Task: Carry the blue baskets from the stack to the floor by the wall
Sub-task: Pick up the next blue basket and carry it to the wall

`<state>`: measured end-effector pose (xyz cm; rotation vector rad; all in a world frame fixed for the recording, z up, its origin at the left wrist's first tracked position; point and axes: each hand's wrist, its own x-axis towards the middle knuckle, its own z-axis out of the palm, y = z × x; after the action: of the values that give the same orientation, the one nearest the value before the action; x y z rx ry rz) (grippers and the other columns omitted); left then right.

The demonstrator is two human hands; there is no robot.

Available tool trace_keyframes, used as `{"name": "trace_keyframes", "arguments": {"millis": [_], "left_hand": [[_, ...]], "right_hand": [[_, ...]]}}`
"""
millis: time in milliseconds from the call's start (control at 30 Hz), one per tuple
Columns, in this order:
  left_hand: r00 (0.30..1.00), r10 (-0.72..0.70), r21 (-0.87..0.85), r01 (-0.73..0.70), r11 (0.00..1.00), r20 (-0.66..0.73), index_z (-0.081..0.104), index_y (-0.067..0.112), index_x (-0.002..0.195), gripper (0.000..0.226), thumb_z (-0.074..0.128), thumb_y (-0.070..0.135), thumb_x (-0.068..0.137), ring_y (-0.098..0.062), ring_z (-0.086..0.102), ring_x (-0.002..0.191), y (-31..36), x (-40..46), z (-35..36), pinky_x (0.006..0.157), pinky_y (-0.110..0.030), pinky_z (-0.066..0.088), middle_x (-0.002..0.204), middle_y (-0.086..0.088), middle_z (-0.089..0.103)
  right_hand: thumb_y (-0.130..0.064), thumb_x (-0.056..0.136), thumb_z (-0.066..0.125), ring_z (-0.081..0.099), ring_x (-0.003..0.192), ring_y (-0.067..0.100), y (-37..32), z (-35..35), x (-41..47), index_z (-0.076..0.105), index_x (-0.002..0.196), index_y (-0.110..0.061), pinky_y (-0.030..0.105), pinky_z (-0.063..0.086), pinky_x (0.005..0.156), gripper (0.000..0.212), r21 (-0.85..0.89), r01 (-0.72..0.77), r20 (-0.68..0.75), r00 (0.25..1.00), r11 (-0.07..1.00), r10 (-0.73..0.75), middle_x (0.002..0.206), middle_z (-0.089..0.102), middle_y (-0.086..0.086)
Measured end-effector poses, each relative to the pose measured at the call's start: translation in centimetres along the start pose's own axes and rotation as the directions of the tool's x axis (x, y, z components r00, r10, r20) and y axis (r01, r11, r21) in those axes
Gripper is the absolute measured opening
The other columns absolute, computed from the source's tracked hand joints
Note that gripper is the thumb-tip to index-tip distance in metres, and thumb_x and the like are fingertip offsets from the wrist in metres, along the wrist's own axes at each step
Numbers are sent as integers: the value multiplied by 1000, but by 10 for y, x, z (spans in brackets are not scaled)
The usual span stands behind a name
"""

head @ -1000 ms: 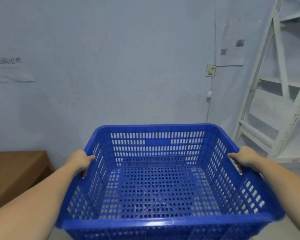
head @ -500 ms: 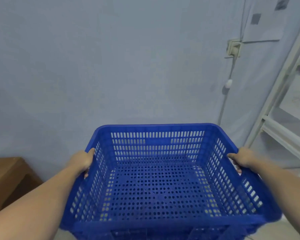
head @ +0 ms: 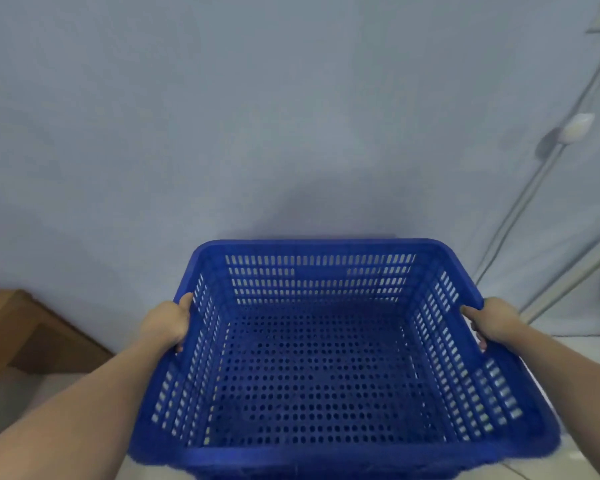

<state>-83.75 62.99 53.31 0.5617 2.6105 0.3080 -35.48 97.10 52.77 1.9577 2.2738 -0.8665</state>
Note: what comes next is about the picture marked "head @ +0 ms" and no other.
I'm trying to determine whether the person's right hand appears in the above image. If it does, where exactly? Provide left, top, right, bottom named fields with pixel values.
left=460, top=297, right=527, bottom=355

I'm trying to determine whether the person's left hand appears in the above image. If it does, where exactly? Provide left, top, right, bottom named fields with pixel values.
left=139, top=293, right=195, bottom=353

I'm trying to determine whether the blue perforated plastic basket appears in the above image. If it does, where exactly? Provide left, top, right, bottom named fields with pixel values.
left=128, top=239, right=562, bottom=480

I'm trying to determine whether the person's right forearm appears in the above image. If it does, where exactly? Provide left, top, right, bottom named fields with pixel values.
left=504, top=322, right=600, bottom=480

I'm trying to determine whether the person's left forearm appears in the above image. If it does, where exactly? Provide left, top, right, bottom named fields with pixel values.
left=0, top=329, right=173, bottom=480

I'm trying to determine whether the wooden furniture piece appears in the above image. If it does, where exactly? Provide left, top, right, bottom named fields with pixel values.
left=0, top=289, right=115, bottom=403

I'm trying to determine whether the white door frame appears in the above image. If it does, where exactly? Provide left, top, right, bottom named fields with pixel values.
left=521, top=235, right=600, bottom=325

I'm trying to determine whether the grey hanging cable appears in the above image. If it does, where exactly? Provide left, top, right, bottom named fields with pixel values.
left=472, top=40, right=600, bottom=285

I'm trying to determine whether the white inline cable switch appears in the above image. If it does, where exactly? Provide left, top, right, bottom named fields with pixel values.
left=560, top=113, right=596, bottom=144

